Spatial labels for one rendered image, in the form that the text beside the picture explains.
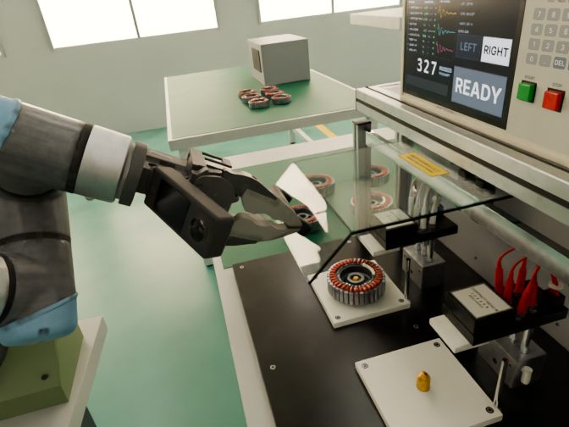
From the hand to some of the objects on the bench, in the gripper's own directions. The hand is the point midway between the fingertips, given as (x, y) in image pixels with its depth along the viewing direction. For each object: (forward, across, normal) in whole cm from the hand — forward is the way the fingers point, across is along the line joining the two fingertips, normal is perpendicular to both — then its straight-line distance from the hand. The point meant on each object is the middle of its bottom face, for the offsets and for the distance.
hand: (293, 226), depth 51 cm
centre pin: (+27, +16, +7) cm, 32 cm away
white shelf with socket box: (+78, -10, -96) cm, 124 cm away
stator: (+27, +16, -18) cm, 36 cm away
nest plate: (+28, +17, +7) cm, 33 cm away
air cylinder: (+40, +10, -18) cm, 45 cm away
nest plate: (+27, +17, -18) cm, 37 cm away
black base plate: (+30, +18, -6) cm, 35 cm away
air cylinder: (+40, +10, +6) cm, 42 cm away
